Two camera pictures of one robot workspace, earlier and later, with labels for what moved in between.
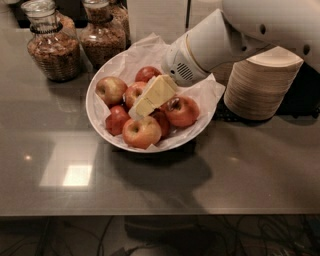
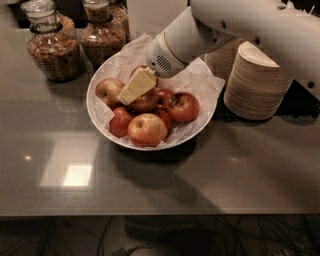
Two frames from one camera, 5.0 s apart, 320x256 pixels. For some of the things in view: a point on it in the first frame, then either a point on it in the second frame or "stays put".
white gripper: (178, 64) to (161, 57)
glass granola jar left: (54, 45) stays put
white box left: (165, 18) stays put
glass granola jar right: (105, 34) stays put
